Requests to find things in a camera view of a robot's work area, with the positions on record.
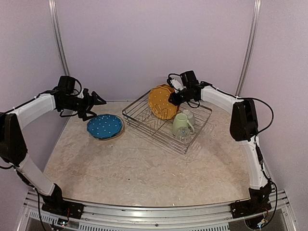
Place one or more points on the blue polka dot plate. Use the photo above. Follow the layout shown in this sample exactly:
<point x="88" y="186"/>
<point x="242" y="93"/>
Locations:
<point x="104" y="126"/>

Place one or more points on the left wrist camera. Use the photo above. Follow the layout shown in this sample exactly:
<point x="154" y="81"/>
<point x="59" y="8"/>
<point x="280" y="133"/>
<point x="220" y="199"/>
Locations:
<point x="84" y="93"/>

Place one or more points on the metal wire dish rack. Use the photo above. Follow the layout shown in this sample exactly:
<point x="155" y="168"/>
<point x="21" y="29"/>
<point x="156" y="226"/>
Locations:
<point x="139" y="115"/>

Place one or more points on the pale green mug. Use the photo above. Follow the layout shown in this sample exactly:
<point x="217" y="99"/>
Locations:
<point x="181" y="120"/>

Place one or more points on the left aluminium corner post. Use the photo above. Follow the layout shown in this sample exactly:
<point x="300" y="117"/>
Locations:
<point x="58" y="37"/>

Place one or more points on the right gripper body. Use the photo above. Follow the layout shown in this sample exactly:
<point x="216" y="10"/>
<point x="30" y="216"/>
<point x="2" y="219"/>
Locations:
<point x="180" y="100"/>

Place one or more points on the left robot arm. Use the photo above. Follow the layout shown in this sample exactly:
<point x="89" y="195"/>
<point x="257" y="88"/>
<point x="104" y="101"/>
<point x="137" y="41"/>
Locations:
<point x="13" y="149"/>

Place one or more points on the cream bird pattern plate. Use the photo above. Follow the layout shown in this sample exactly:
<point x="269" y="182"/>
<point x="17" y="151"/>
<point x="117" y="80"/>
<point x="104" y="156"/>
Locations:
<point x="113" y="137"/>

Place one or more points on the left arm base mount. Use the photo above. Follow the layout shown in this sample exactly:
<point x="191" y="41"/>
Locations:
<point x="67" y="209"/>

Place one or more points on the right aluminium corner post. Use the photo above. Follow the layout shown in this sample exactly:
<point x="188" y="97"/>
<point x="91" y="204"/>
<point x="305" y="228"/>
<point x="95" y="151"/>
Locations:
<point x="249" y="47"/>

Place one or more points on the clear glass cup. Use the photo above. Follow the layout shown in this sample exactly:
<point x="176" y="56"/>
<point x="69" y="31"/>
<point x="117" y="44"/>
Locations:
<point x="183" y="135"/>

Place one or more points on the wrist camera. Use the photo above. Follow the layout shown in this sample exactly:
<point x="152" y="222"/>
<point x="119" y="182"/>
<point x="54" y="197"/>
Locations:
<point x="84" y="93"/>
<point x="175" y="84"/>

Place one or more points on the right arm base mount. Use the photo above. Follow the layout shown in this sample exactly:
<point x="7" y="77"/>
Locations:
<point x="246" y="208"/>

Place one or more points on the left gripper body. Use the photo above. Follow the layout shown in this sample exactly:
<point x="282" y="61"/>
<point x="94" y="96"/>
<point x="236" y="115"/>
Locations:
<point x="82" y="105"/>

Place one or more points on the aluminium front rail frame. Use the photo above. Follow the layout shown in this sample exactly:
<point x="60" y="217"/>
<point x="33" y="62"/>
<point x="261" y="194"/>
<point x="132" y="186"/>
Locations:
<point x="103" y="217"/>

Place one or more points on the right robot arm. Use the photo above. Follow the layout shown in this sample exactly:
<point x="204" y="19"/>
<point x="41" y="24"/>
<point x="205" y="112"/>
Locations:
<point x="243" y="129"/>

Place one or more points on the yellow polka dot plate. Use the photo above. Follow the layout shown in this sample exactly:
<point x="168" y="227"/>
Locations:
<point x="171" y="90"/>
<point x="159" y="105"/>

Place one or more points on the aluminium corner post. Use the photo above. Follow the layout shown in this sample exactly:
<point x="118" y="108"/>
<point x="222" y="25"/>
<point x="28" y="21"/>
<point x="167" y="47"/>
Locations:
<point x="249" y="47"/>
<point x="58" y="37"/>

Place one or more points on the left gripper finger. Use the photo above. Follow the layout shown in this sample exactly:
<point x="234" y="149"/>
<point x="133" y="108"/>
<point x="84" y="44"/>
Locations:
<point x="97" y="100"/>
<point x="88" y="115"/>

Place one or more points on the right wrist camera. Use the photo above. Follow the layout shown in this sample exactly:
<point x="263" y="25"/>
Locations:
<point x="175" y="84"/>

